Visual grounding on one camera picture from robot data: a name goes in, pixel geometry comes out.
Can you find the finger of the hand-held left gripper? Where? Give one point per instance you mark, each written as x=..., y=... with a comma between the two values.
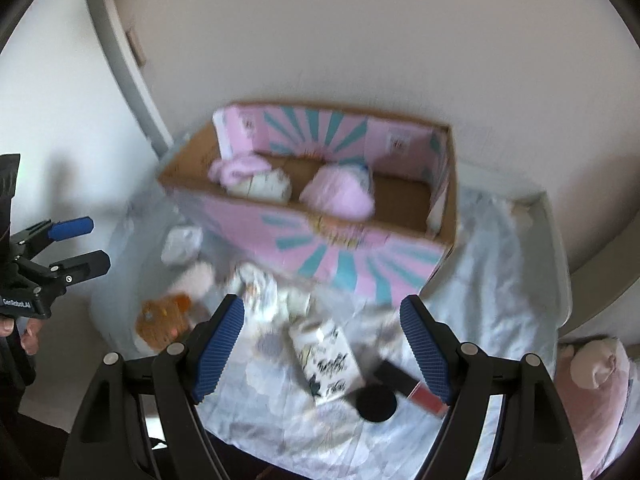
x=82, y=265
x=72, y=227

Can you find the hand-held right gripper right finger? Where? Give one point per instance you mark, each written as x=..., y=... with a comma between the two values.
x=425, y=355

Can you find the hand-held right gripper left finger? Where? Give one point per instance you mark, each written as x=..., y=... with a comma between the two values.
x=220, y=350

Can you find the black and red box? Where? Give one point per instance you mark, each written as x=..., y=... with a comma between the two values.
x=395, y=372

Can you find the brown plush toy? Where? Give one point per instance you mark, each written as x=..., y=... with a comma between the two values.
x=160, y=320

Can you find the black round lid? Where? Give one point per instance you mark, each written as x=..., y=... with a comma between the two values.
x=375, y=402

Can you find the white spotted plush toy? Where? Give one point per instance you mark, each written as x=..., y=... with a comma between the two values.
x=265, y=295

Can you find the white fluffy toy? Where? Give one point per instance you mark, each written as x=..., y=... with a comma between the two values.
x=195, y=280

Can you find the white earphone case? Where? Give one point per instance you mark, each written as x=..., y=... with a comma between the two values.
x=180, y=245

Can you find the white printed small box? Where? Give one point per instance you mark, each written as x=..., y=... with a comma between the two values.
x=325, y=360

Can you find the pink printed cardboard box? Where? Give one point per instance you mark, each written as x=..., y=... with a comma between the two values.
x=320, y=242

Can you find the person's left hand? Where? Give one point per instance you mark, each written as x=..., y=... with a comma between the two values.
x=31, y=337

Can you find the floral bed sheet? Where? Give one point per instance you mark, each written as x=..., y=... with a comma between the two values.
x=490, y=285

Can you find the pink pillow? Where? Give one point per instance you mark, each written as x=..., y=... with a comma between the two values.
x=600, y=410

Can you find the pink fuzzy sock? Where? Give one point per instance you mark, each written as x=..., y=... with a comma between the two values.
x=335, y=192

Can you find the small wooden block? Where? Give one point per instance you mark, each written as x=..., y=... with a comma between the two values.
x=136, y=46

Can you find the grey door frame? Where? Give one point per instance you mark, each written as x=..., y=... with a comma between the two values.
x=125, y=70

